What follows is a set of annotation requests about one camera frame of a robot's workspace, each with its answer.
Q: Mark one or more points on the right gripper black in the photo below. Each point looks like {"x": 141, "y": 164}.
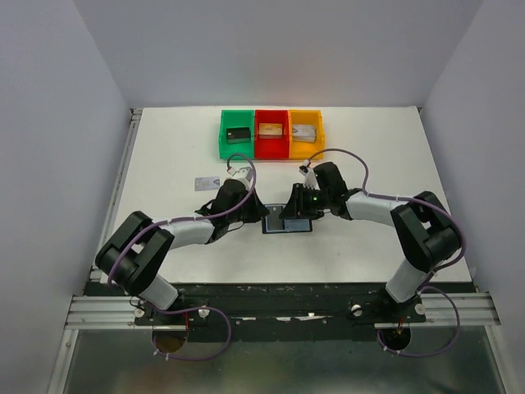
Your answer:
{"x": 299, "y": 203}

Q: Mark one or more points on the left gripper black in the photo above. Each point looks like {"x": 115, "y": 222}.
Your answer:
{"x": 250, "y": 208}

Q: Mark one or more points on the black leather card holder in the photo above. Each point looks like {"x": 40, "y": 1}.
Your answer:
{"x": 287, "y": 223}

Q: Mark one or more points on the silver credit card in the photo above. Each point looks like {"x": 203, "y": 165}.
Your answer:
{"x": 207, "y": 183}

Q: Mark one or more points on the black VIP credit card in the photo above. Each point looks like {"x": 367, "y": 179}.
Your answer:
{"x": 274, "y": 211}

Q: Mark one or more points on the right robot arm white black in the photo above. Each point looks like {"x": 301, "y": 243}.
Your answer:
{"x": 426, "y": 232}

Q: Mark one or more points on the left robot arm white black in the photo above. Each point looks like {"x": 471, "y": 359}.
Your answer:
{"x": 133, "y": 255}

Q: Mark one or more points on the silver cards in yellow bin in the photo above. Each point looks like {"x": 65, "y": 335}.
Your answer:
{"x": 304, "y": 133}

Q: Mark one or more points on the black card in green bin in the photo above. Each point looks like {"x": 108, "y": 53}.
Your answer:
{"x": 238, "y": 135}

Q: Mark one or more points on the gold card in red bin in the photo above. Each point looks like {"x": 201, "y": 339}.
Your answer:
{"x": 270, "y": 130}

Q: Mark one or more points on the green plastic bin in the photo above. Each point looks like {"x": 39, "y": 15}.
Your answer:
{"x": 236, "y": 118}

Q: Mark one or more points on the yellow plastic bin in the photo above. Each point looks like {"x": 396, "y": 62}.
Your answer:
{"x": 302, "y": 150}

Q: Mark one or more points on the red plastic bin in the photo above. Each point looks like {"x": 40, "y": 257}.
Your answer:
{"x": 275, "y": 147}

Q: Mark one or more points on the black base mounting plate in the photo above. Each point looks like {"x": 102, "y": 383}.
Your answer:
{"x": 213, "y": 313}

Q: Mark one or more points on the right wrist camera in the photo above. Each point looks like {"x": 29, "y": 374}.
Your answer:
{"x": 310, "y": 180}

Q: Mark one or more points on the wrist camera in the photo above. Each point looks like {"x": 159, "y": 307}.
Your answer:
{"x": 242, "y": 174}
{"x": 310, "y": 180}

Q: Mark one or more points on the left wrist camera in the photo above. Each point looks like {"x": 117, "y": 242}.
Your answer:
{"x": 242, "y": 174}

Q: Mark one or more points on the aluminium rail left side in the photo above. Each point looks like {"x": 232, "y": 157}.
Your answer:
{"x": 114, "y": 202}

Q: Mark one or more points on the aluminium rail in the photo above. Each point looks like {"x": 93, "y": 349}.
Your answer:
{"x": 114, "y": 202}
{"x": 116, "y": 313}

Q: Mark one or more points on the aluminium rail front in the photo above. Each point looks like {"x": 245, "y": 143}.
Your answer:
{"x": 116, "y": 313}

